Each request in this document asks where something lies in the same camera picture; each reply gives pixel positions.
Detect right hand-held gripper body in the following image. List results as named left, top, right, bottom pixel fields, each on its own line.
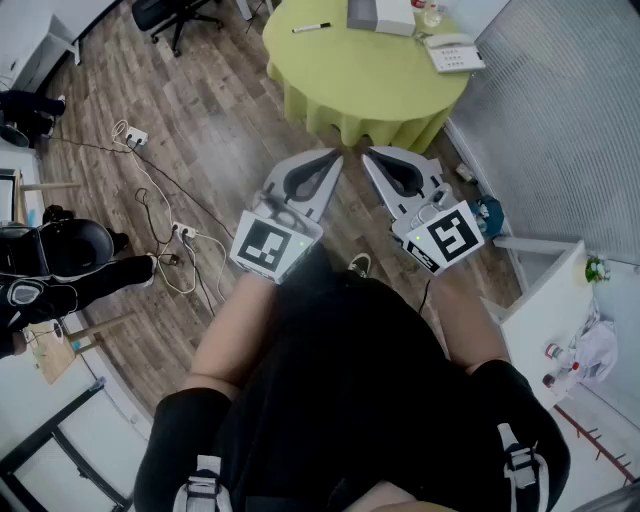
left=390, top=180, right=486, bottom=277

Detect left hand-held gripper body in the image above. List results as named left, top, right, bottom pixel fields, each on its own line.
left=228, top=184, right=325, bottom=285

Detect person's left forearm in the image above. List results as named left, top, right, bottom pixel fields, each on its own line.
left=183, top=272, right=280, bottom=401

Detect person's right forearm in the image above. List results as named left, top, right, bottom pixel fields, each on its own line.
left=428, top=277, right=512, bottom=377

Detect white box lid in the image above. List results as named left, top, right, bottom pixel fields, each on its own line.
left=374, top=0, right=418, bottom=37

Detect black office chair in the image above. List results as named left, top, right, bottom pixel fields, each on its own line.
left=131, top=0, right=224, bottom=58

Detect teal bag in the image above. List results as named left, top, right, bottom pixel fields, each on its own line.
left=471, top=195, right=504, bottom=237

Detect person's shoe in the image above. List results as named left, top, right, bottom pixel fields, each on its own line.
left=345, top=252, right=373, bottom=279

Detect round green table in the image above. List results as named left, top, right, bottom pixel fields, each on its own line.
left=262, top=0, right=472, bottom=155

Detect white shelf unit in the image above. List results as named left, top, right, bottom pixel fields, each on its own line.
left=491, top=234, right=640, bottom=501

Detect white desk telephone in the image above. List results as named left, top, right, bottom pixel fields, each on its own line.
left=423, top=32, right=487, bottom=75

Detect small potted plant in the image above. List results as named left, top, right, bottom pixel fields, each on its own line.
left=584, top=254, right=612, bottom=284

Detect person's black shirt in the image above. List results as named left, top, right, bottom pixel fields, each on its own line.
left=133, top=239, right=572, bottom=512

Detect white plastic bag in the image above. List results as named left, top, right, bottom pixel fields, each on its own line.
left=568, top=299, right=620, bottom=385

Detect small black bag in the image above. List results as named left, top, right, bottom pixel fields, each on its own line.
left=42, top=204, right=77, bottom=227

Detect wooden table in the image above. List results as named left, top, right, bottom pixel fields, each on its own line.
left=23, top=309, right=137, bottom=387

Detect black framed white cabinet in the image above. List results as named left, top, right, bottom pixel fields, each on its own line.
left=0, top=383, right=152, bottom=512

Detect long black floor cable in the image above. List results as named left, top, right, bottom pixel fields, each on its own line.
left=48, top=135, right=237, bottom=240

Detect white power cable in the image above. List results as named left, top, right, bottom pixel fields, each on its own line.
left=111, top=118, right=229, bottom=296

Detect grey harness strap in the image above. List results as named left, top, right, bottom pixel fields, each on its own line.
left=496, top=422, right=545, bottom=490
left=185, top=453, right=234, bottom=512

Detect red wall rack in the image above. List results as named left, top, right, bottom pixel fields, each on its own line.
left=551, top=403, right=637, bottom=487

